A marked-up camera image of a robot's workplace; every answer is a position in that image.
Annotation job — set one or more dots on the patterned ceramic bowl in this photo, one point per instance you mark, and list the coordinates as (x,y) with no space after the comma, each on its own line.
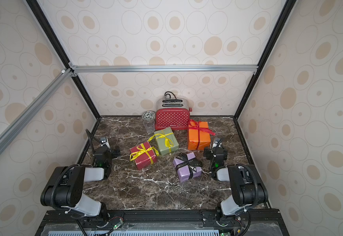
(148,115)

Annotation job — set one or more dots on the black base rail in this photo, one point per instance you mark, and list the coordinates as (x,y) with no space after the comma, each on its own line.
(202,217)

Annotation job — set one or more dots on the horizontal aluminium frame bar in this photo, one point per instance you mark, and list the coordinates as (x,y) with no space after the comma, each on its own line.
(164,68)

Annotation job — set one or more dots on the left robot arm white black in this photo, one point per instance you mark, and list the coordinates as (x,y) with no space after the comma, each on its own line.
(64,190)

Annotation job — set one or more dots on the black printed ribbon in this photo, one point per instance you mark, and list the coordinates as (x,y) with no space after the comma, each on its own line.
(189,162)

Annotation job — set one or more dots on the orange gift box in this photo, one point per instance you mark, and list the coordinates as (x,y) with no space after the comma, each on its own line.
(199,136)

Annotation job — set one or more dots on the clear plastic cup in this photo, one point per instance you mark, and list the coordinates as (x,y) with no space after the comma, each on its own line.
(149,126)

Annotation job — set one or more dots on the red ribbon bow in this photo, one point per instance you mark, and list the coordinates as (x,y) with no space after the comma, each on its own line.
(199,127)

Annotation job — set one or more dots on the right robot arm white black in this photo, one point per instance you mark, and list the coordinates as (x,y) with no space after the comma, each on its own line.
(247,187)

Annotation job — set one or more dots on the purple gift box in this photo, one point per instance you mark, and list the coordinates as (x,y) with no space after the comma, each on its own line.
(187,168)

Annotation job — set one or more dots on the green gift box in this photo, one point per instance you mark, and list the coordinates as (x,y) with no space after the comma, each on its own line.
(163,150)

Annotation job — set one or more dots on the red polka dot toaster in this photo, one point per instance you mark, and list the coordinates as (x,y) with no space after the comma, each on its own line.
(173,113)

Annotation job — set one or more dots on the yellow ribbon of red box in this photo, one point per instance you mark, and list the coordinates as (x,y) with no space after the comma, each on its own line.
(143,149)

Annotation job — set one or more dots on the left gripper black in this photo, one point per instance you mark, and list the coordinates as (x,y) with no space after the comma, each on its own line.
(112,151)

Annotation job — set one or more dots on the yellow ribbon of green box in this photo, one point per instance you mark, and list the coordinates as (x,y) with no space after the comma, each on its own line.
(168,142)

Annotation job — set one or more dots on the red gift box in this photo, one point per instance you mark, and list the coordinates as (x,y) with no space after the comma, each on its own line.
(143,161)

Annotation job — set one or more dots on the left aluminium frame bar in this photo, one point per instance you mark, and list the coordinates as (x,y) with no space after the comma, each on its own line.
(28,114)

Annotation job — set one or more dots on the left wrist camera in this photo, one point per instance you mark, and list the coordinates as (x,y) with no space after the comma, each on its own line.
(104,142)

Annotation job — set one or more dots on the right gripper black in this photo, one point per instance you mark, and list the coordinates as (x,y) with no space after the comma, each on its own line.
(208,152)

